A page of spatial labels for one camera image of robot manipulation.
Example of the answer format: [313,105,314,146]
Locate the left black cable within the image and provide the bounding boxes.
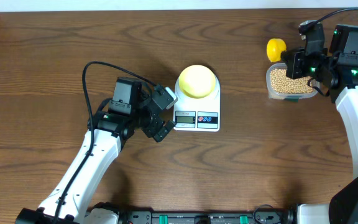
[51,60,158,224]

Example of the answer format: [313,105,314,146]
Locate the white digital kitchen scale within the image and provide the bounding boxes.
[173,76,221,132]

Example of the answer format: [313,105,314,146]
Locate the soybeans in container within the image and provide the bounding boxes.
[270,68,313,94]

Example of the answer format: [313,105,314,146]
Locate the clear plastic container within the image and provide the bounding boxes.
[266,63,319,100]

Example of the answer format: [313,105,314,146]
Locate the yellow measuring scoop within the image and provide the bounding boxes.
[266,38,287,62]

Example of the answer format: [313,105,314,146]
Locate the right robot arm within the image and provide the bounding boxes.
[281,21,358,223]

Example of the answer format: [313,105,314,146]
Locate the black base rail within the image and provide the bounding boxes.
[85,210,298,224]

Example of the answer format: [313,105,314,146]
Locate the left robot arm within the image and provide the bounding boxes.
[16,83,177,224]

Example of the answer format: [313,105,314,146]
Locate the pale yellow bowl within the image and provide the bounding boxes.
[178,65,216,99]

